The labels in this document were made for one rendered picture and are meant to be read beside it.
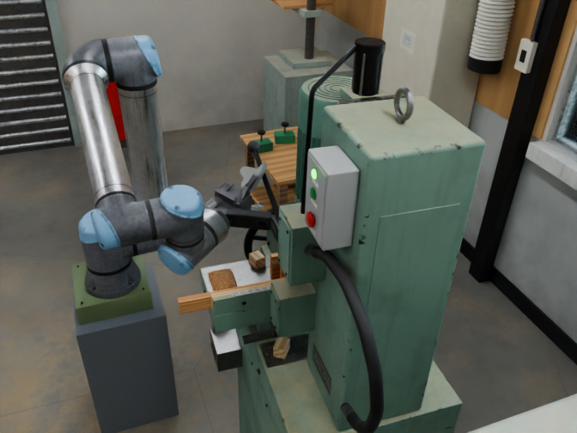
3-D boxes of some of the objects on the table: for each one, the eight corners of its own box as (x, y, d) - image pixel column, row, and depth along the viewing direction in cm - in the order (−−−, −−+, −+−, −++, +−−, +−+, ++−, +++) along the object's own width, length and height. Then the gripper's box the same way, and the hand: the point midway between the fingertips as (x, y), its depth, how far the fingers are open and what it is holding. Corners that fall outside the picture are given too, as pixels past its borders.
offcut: (248, 262, 165) (248, 253, 163) (258, 259, 167) (258, 249, 165) (256, 270, 162) (256, 260, 161) (265, 265, 164) (265, 257, 162)
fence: (416, 271, 163) (418, 257, 160) (418, 275, 162) (421, 260, 159) (213, 313, 147) (212, 297, 144) (214, 317, 146) (213, 301, 143)
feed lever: (312, 291, 129) (259, 153, 158) (316, 276, 125) (261, 136, 153) (291, 295, 128) (242, 155, 157) (294, 280, 124) (243, 139, 152)
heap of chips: (231, 268, 163) (230, 263, 162) (239, 289, 155) (239, 284, 154) (207, 272, 161) (207, 267, 160) (214, 295, 153) (214, 289, 152)
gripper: (198, 184, 135) (246, 145, 148) (200, 240, 149) (244, 199, 162) (227, 199, 132) (274, 158, 145) (226, 254, 146) (269, 212, 159)
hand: (267, 184), depth 152 cm, fingers open, 14 cm apart
